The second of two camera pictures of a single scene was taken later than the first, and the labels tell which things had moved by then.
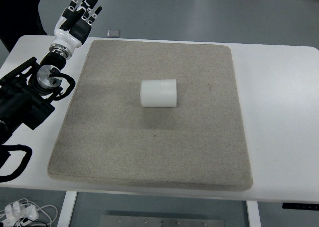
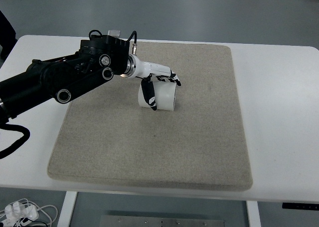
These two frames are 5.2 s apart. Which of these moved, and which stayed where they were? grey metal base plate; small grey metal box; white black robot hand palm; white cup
Moved: white black robot hand palm
Stayed: grey metal base plate; small grey metal box; white cup
